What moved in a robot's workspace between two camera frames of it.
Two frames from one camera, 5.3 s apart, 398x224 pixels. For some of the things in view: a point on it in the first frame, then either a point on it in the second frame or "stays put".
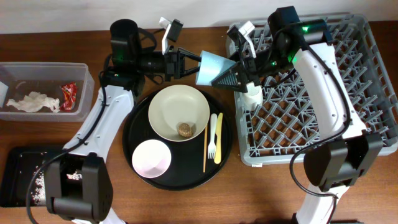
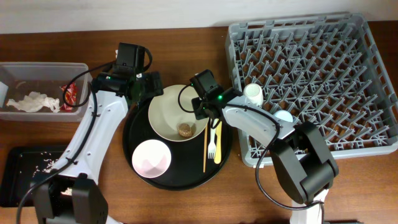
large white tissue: [32, 102] stays put
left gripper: [173, 64] → [156, 84]
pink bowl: [151, 158] stays put
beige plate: [176, 104] stays put
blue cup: [211, 66] → [284, 115]
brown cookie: [185, 130] stays put
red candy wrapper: [69, 96] stays put
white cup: [253, 98] stays put
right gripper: [246, 72] → [201, 112]
